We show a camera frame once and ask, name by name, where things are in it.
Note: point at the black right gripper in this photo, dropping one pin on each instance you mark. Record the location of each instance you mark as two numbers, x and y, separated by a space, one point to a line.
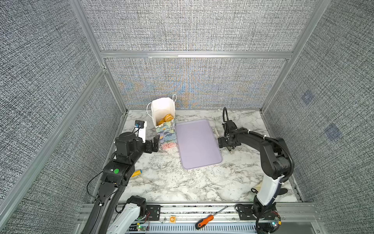
221 143

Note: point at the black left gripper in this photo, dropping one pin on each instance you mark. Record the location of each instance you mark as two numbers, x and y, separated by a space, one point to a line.
149 148

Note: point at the floral paper gift bag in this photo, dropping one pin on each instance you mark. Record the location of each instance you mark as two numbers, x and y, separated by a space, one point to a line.
157 110

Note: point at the round scored bun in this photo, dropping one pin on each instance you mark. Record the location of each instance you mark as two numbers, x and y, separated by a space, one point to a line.
161 122

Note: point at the twisted braid bread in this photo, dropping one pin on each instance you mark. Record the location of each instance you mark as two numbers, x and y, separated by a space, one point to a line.
168 118

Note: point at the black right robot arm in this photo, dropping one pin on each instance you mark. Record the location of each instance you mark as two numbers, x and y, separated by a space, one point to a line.
275 160

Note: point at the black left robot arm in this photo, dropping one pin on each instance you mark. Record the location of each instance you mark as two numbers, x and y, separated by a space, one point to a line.
115 177

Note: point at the lilac plastic tray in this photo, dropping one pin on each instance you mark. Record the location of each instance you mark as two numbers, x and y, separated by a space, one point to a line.
198 147

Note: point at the yellow plastic scoop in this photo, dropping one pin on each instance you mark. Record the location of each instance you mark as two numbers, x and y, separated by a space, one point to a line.
137 173

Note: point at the yellow black work glove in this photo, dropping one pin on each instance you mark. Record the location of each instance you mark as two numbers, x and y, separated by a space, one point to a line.
256 189

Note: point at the small orange tag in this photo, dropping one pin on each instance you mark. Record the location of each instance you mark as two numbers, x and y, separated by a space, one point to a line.
172 219

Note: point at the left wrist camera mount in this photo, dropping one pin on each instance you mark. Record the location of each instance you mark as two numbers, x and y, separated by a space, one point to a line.
140 129

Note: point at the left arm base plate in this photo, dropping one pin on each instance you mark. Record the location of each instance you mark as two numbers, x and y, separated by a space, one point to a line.
153 212

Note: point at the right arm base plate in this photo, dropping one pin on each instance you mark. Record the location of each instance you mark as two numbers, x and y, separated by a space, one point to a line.
250 212

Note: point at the orange handled screwdriver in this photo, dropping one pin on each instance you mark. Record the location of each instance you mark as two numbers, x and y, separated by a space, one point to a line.
203 222

